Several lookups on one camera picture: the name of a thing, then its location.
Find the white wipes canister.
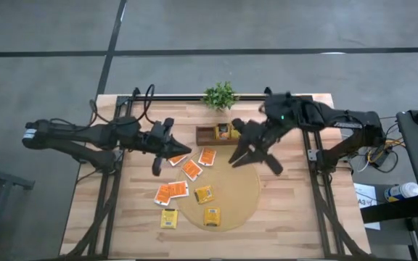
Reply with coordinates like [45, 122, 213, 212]
[383, 182, 418, 203]

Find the black power supply box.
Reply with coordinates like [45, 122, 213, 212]
[370, 144, 398, 173]

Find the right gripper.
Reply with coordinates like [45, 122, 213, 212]
[229, 117, 290, 176]

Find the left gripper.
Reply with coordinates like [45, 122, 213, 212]
[142, 117, 192, 178]

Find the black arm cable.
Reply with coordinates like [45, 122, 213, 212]
[89, 83, 155, 128]

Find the brown wooden compartment box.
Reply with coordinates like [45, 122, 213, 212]
[195, 125, 245, 146]

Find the white paper sheet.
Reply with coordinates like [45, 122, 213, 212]
[353, 183, 381, 231]

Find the green plant in white pot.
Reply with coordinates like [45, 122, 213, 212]
[200, 80, 240, 112]

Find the round woven placemat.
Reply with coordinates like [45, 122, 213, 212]
[175, 146, 261, 232]

